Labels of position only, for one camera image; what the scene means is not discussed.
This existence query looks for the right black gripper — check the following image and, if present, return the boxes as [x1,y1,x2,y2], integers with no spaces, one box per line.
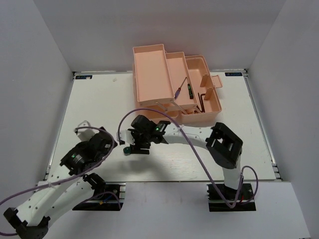
[129,128,152,155]

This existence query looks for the stubby green screwdriver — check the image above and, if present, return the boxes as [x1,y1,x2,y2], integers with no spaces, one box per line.
[123,147,131,155]

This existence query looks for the blue red screwdriver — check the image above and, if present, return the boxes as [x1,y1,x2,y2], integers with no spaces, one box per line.
[174,77,187,100]

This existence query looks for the pink plastic tool box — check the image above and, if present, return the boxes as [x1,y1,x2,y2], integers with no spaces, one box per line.
[133,44,223,124]

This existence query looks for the green black screwdriver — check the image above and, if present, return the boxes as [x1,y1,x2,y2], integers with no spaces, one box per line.
[187,84,194,99]

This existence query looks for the large brown hex key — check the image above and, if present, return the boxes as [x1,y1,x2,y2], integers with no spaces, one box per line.
[198,93,205,113]

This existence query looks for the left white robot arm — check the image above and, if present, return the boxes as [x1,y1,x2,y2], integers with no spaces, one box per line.
[3,126,117,239]

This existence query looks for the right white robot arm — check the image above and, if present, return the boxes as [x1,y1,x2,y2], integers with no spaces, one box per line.
[120,115,243,200]

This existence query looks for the left blue label sticker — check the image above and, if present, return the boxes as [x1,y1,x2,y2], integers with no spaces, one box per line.
[75,75,93,80]

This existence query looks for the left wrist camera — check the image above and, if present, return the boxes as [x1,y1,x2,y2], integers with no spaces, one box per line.
[74,120,95,141]

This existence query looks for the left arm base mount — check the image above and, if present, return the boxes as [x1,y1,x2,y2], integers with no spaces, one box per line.
[72,183,126,212]

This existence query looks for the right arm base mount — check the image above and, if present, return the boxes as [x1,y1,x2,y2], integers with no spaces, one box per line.
[206,183,257,213]

